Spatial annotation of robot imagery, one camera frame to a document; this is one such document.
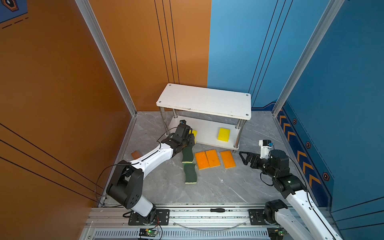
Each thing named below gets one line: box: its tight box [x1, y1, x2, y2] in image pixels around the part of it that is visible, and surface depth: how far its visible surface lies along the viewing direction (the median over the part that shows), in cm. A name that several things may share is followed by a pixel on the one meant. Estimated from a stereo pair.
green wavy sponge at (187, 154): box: [182, 146, 194, 163], surface depth 93 cm
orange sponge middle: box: [205, 149, 221, 168], surface depth 95 cm
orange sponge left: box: [194, 151, 210, 170], surface depth 93 cm
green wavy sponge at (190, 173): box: [183, 163, 197, 184], surface depth 87 cm
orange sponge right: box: [220, 150, 236, 169], surface depth 96 cm
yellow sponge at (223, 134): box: [217, 127, 231, 142], surface depth 99 cm
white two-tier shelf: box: [156, 83, 252, 151], surface depth 84 cm
